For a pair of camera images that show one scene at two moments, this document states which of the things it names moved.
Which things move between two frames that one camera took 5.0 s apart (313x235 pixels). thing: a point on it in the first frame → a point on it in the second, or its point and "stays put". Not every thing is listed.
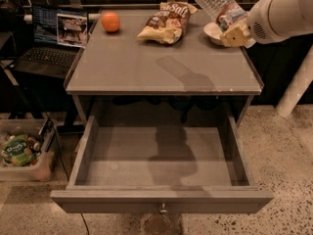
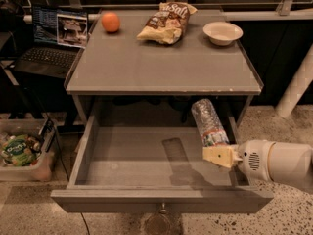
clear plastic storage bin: [26, 149] stays put
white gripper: [261, 21] → [254, 160]
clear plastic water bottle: [217, 1] → [207, 122]
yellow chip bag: [169, 23] stays put
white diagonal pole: [296, 87] stays put
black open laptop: [60, 37] stays put
